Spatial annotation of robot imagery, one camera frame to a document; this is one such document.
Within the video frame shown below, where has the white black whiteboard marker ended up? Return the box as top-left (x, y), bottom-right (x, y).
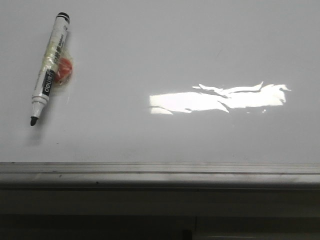
top-left (30, 12), bottom-right (70, 126)

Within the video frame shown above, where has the red round magnet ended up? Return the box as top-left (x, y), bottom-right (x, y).
top-left (54, 57), bottom-right (73, 85)

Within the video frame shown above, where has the aluminium whiteboard frame rail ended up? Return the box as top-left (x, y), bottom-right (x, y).
top-left (0, 162), bottom-right (320, 190)

